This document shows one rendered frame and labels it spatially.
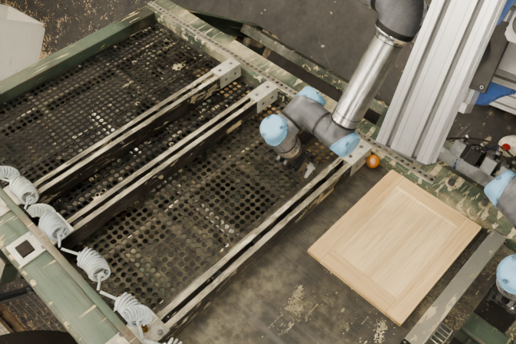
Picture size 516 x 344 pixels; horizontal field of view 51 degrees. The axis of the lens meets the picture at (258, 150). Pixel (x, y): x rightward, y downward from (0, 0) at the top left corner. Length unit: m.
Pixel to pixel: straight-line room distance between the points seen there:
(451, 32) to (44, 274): 1.40
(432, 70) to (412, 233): 1.16
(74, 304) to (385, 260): 0.98
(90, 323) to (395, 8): 1.19
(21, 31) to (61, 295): 3.54
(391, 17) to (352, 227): 0.87
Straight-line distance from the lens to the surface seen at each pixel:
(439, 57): 0.86
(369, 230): 1.92
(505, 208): 1.26
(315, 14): 3.30
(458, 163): 2.19
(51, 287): 1.80
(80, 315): 1.73
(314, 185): 1.94
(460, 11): 0.86
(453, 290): 1.85
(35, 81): 2.59
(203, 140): 2.09
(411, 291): 1.83
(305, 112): 1.46
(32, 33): 5.11
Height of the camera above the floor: 2.84
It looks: 55 degrees down
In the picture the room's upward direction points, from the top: 96 degrees counter-clockwise
